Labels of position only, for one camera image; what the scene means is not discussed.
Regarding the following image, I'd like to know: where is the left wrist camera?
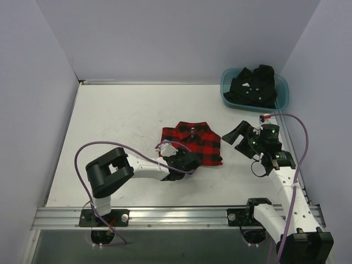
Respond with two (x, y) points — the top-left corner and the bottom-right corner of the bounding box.
(158, 141), (178, 157)

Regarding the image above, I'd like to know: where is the teal plastic basin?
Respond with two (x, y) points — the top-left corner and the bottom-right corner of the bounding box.
(220, 68), (289, 113)

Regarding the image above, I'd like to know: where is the black button shirt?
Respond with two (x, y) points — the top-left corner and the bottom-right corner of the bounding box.
(224, 64), (277, 109)

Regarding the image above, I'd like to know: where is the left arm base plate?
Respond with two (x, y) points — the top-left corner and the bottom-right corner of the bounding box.
(78, 208), (130, 227)

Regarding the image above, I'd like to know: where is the red black plaid shirt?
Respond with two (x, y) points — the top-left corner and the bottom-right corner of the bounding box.
(161, 122), (223, 166)

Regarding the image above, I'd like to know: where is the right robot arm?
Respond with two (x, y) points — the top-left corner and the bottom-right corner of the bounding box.
(222, 117), (334, 263)

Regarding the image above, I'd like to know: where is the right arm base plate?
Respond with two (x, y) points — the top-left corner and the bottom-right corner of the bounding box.
(227, 208), (262, 227)

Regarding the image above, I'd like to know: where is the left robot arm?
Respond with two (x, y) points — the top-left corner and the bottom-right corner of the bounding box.
(85, 147), (201, 226)

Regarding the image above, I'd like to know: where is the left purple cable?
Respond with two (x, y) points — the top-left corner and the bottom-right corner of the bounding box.
(74, 140), (197, 245)

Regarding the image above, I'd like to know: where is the purple cable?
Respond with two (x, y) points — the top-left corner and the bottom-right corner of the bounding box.
(260, 113), (309, 264)
(74, 140), (197, 245)

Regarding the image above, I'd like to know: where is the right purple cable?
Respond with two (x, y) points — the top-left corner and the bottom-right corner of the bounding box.
(260, 113), (309, 264)

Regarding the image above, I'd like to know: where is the aluminium front rail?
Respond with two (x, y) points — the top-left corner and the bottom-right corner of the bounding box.
(31, 203), (327, 230)

